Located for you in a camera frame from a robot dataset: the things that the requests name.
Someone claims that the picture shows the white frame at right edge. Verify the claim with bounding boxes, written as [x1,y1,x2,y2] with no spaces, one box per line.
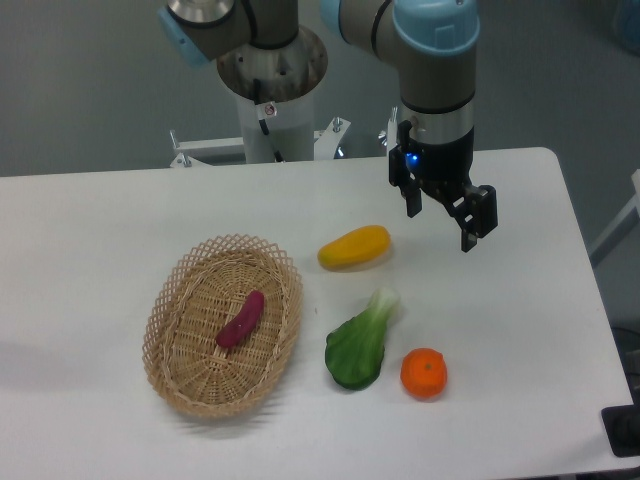
[587,170,639,268]

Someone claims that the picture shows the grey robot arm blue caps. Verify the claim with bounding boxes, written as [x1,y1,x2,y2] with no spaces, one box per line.
[158,1,498,251]

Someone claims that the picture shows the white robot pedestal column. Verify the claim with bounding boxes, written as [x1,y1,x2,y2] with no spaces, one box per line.
[216,26,328,148]

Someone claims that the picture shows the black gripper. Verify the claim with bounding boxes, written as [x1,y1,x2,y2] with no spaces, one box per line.
[388,120,498,252]

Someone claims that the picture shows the white metal base frame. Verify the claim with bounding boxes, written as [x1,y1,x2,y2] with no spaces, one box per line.
[168,115,401,168]

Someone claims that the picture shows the green bok choy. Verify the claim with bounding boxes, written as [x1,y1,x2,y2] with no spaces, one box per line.
[324,287,400,391]

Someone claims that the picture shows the purple sweet potato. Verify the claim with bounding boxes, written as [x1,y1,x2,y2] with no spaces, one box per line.
[215,290,265,348]

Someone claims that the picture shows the yellow mango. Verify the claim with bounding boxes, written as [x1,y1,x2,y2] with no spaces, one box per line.
[317,225,391,270]

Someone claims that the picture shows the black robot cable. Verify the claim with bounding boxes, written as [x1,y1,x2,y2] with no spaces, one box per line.
[252,77,286,164]

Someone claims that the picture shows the black device at table edge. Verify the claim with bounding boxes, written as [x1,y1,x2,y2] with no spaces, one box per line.
[601,404,639,458]

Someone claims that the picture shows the oval woven wicker basket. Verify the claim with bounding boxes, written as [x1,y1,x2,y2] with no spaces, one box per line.
[142,234,303,419]

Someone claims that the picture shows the orange tangerine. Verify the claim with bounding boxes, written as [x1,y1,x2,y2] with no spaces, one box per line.
[400,348,448,399]

